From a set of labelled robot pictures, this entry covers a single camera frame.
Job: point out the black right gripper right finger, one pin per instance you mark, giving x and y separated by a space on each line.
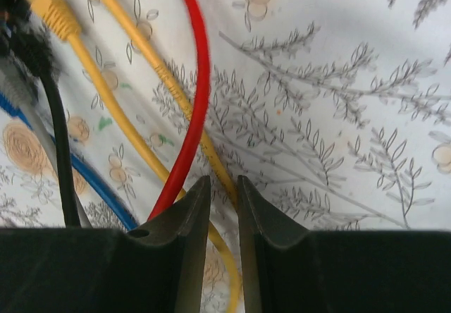
289 268

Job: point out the floral patterned table mat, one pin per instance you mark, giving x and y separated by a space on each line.
338 111

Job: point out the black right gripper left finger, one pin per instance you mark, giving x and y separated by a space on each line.
157 267

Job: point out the black network switch box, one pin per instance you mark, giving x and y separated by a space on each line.
14 14

